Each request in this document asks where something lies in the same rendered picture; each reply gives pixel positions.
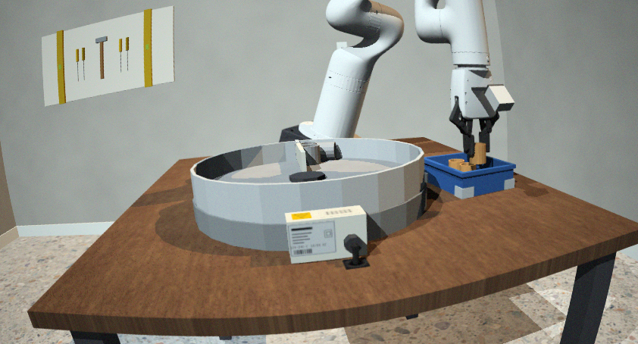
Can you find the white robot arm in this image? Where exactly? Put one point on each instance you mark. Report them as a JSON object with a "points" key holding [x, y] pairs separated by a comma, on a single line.
{"points": [[461, 24]]}

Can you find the blue plastic crate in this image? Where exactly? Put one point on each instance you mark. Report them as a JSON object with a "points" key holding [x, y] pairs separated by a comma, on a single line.
{"points": [[483, 180]]}

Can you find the bronze cylinder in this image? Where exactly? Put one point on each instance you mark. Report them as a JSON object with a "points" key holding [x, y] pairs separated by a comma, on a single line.
{"points": [[455, 164], [467, 167], [479, 156]]}

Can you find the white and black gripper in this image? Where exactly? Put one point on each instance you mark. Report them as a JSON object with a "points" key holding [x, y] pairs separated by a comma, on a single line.
{"points": [[472, 105]]}

